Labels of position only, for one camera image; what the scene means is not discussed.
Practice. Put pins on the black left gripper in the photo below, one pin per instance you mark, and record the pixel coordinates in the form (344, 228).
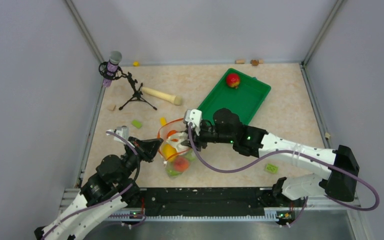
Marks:
(147, 148)

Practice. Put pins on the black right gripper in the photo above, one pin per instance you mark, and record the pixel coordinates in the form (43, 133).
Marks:
(198, 141)

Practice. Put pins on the yellow lemon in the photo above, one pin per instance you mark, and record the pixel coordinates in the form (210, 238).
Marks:
(169, 153)

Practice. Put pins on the white garlic bulbs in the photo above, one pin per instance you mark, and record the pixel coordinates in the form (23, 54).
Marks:
(179, 141)

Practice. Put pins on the orange mini pumpkin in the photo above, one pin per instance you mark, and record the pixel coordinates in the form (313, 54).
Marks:
(170, 133)

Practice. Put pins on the clear zip bag orange zipper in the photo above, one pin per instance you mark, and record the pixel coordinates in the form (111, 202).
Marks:
(179, 126)

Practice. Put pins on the green apple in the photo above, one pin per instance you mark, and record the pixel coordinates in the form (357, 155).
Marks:
(172, 173)

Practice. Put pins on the green plastic tray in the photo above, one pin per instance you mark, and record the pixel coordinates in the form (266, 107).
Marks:
(243, 101)

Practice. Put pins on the peach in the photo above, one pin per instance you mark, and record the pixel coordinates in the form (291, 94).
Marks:
(181, 164)

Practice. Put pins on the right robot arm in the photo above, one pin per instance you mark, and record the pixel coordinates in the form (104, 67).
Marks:
(332, 172)

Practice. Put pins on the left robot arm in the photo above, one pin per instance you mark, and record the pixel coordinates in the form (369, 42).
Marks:
(111, 188)

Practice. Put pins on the light green block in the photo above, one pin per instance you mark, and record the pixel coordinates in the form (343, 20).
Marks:
(137, 124)

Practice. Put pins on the yellow block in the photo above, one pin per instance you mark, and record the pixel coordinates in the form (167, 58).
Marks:
(163, 121)

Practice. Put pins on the red apple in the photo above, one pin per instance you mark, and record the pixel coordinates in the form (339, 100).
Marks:
(233, 80)

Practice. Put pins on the small wooden block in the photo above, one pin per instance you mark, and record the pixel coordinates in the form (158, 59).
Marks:
(111, 107)

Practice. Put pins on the cream toy microphone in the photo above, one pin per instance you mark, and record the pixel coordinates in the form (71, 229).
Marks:
(173, 99)

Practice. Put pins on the green toy brick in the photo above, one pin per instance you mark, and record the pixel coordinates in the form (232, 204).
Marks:
(271, 168)

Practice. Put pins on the cork piece left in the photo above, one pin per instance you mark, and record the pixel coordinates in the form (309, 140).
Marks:
(240, 61)

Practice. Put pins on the brown cork piece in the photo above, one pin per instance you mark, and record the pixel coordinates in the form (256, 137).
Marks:
(254, 62)

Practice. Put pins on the purple microphone on tripod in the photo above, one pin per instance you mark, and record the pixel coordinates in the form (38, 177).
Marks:
(111, 72)

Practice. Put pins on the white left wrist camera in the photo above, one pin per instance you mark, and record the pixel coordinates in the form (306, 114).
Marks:
(120, 134)

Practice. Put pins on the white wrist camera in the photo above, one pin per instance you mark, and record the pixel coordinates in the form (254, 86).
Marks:
(120, 134)
(193, 116)

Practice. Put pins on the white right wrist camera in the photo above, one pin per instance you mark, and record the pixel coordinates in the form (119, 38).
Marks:
(193, 116)

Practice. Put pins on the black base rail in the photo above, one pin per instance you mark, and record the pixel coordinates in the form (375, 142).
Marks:
(204, 201)

